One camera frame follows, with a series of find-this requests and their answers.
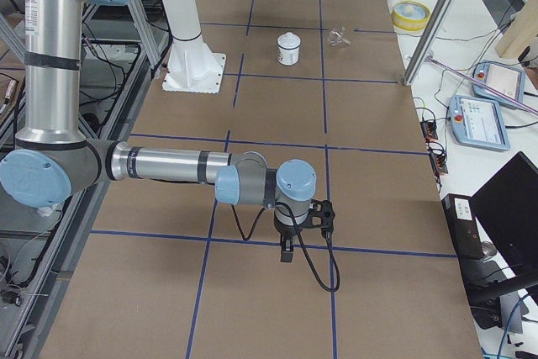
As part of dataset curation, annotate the near teach pendant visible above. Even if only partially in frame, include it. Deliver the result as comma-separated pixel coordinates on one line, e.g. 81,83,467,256
449,95,510,151

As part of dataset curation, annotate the aluminium frame post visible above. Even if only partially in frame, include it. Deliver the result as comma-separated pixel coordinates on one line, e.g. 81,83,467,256
403,0,454,86

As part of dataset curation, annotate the black laptop monitor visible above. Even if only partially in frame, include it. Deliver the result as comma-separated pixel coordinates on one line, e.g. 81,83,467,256
471,151,537,274

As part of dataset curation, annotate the white enamel cup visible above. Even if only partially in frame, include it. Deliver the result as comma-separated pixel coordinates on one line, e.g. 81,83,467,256
277,32,301,66

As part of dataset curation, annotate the blue network cable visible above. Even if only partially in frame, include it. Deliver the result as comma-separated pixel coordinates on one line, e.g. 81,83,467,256
496,291,535,359

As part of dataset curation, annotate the far teach pendant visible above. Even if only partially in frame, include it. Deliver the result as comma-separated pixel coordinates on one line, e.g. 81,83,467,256
473,61,525,102

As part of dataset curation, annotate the yellow tape roll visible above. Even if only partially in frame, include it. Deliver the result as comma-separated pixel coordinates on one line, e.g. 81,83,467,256
391,0,430,32

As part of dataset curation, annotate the upper orange circuit board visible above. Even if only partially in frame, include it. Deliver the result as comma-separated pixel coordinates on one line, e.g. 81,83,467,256
420,119,438,140

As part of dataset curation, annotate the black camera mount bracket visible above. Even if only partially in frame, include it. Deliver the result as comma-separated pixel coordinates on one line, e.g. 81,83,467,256
302,199,335,231

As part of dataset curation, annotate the lower orange circuit board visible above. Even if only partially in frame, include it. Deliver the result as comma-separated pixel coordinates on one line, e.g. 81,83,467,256
430,150,448,175

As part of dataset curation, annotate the teach pendant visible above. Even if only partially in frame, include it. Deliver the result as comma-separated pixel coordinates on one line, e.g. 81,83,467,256
449,95,510,151
473,61,525,102

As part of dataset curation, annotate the brown cardboard table mat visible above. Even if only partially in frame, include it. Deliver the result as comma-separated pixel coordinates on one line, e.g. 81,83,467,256
40,0,482,358

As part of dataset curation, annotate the wooden beam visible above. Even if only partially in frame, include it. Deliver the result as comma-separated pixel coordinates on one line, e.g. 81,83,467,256
495,0,538,59

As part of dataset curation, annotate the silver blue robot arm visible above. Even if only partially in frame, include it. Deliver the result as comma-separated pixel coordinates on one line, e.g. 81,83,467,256
1,0,316,262

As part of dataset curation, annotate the clear plastic funnel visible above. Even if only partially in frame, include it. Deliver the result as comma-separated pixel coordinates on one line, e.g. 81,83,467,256
327,27,351,48

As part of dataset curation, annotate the black computer box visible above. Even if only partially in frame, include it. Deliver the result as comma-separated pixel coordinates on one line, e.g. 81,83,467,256
442,193,483,260

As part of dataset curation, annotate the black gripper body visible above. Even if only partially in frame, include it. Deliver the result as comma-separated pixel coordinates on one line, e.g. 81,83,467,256
275,221,296,252

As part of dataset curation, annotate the orange circuit board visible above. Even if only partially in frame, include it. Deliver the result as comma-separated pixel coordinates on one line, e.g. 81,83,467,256
420,119,438,140
430,150,448,175

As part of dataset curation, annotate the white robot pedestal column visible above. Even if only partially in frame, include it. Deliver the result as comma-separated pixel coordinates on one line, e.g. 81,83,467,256
161,0,226,94

